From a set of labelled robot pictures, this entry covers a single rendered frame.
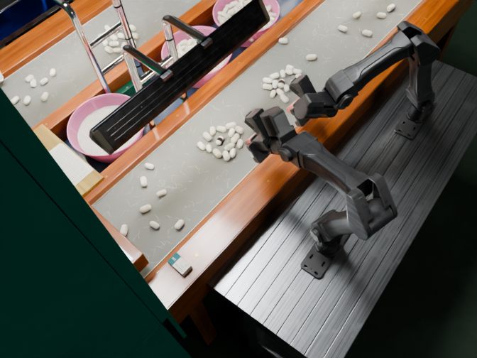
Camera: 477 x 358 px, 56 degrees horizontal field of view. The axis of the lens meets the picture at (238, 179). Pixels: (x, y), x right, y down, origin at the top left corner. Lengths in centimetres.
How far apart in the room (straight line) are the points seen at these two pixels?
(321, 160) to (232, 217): 38
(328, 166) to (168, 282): 54
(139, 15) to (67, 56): 34
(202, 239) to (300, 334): 38
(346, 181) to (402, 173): 58
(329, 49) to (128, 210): 94
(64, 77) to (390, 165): 121
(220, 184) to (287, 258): 31
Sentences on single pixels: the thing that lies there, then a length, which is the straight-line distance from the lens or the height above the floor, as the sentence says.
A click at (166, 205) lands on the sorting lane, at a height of 74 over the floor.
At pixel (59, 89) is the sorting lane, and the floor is 74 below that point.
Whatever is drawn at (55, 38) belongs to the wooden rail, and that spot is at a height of 76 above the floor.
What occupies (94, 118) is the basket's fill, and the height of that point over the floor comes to 73.
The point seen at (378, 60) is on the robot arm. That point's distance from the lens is 129.
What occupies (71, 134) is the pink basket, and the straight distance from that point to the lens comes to 162.
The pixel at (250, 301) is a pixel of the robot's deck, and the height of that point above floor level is 67.
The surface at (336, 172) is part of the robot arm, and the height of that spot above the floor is 108.
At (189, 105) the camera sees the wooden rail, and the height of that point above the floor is 76.
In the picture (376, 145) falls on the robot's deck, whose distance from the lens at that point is 160.
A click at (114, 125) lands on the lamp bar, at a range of 113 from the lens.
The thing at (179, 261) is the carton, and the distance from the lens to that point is 126.
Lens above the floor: 195
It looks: 59 degrees down
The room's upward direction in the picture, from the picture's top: 6 degrees counter-clockwise
